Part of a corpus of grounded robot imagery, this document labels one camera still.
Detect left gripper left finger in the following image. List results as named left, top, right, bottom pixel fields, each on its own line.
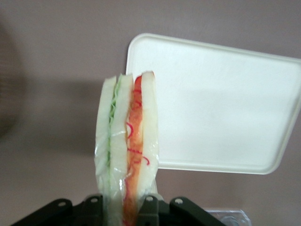
left=13, top=193, right=105, bottom=226

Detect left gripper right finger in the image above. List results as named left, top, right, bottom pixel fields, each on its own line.
left=137, top=193, right=223, bottom=226

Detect triangle sandwich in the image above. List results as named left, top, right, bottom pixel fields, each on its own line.
left=94, top=70, right=161, bottom=226

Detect cream rectangular tray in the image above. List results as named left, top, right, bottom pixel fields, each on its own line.
left=125, top=32, right=301, bottom=176

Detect clear acrylic bottle rack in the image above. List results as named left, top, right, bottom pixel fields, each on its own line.
left=202, top=206, right=253, bottom=226

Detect brown table cover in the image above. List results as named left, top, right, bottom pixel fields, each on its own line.
left=0, top=0, right=301, bottom=226

